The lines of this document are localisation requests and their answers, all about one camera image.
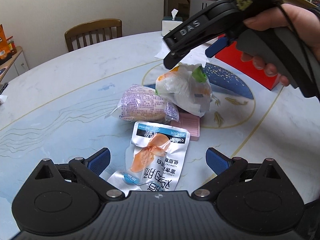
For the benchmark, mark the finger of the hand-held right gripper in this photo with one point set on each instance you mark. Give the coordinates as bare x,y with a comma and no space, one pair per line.
175,55
215,48

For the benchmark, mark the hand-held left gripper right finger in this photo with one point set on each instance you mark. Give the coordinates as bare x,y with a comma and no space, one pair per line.
217,161

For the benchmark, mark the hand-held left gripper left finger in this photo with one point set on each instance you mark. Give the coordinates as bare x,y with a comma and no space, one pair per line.
100,160

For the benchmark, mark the red cardboard box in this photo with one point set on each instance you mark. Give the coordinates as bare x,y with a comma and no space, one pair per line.
233,63

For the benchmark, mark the white green plastic bag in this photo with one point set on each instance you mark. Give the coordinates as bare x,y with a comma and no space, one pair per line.
175,90

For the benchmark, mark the silver chicken breast packet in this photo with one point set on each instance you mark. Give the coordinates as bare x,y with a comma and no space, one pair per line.
160,160

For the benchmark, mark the white blue patterned desktop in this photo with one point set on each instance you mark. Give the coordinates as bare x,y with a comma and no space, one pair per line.
75,80

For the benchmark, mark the person's right hand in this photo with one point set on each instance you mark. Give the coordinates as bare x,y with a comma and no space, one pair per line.
295,20

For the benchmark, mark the white floor cabinet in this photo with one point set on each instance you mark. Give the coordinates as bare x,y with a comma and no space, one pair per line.
197,7

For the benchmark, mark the small silver blue-label packet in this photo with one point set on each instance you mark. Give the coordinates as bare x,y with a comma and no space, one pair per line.
120,180

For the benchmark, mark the white green tissue box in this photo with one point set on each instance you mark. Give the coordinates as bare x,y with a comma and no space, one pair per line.
167,27

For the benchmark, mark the pink box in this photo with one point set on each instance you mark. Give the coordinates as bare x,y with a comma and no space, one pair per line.
190,127

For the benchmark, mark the purple snack packet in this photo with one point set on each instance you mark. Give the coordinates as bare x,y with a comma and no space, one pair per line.
140,102

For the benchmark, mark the brown wooden chair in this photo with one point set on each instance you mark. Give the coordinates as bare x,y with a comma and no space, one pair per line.
92,26

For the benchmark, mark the white wooden sideboard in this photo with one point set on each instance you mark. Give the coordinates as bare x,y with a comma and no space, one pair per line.
17,62

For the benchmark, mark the blue dish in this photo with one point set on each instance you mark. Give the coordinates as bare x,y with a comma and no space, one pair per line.
2,70

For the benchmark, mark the red lid jar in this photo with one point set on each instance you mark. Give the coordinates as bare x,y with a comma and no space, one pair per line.
11,46

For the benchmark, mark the orange snack bag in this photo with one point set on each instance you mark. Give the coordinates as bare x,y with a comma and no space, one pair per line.
3,42

